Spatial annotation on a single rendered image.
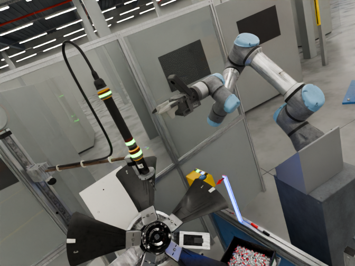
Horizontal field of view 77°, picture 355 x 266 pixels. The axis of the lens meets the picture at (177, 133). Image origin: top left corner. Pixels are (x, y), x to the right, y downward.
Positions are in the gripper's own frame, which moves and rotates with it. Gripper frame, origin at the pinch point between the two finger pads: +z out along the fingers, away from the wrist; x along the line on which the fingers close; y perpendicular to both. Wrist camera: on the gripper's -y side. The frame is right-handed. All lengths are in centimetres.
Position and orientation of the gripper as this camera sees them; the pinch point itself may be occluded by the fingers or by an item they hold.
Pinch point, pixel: (157, 110)
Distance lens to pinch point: 89.3
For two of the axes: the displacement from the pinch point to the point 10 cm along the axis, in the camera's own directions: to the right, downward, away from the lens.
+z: -7.6, 5.0, -4.1
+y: 3.6, 8.6, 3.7
